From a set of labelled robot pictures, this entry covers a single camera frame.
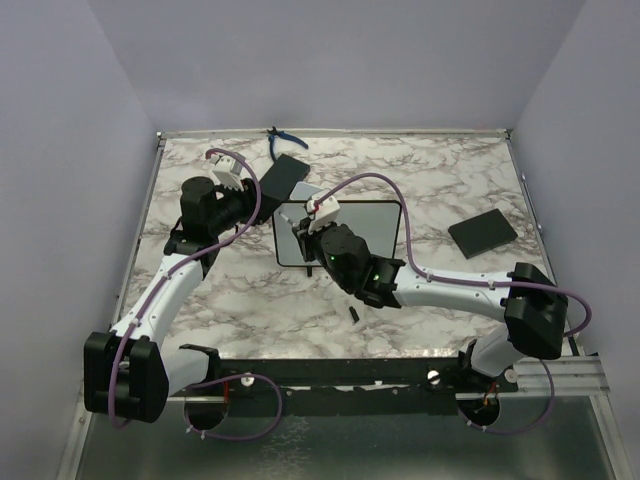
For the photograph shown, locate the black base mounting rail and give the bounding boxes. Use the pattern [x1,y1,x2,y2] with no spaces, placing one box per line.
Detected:
[164,355,501,416]

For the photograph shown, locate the small whiteboard black frame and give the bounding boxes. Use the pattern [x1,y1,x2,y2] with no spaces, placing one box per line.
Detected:
[272,199,403,277]

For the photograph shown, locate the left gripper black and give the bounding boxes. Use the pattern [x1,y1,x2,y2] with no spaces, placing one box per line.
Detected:
[210,176,282,236]

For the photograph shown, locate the black marker cap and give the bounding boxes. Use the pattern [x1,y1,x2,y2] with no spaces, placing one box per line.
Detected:
[348,306,360,324]

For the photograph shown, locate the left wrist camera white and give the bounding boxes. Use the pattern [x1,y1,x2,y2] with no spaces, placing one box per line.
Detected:
[210,155,244,191]

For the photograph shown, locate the black rectangular box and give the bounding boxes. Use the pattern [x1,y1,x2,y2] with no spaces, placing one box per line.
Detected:
[260,154,311,205]

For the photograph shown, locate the black whiteboard marker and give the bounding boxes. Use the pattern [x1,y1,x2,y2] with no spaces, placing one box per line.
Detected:
[279,212,297,227]

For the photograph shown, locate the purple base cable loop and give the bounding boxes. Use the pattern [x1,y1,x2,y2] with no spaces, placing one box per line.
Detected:
[183,374,285,442]

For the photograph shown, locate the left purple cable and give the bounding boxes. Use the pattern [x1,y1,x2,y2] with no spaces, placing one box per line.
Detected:
[107,148,262,430]

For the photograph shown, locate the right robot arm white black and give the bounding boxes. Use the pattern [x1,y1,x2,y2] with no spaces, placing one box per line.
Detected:
[292,220,568,391]

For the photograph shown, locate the small white square device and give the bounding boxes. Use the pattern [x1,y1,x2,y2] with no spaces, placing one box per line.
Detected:
[289,182,328,201]

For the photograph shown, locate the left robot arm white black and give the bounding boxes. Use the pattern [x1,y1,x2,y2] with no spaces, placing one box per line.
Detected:
[83,176,263,429]

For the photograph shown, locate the black eraser block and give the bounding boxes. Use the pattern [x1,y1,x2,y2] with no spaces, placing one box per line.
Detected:
[448,208,518,259]

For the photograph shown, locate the blue handled pliers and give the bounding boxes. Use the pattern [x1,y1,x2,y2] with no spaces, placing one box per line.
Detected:
[266,125,309,162]

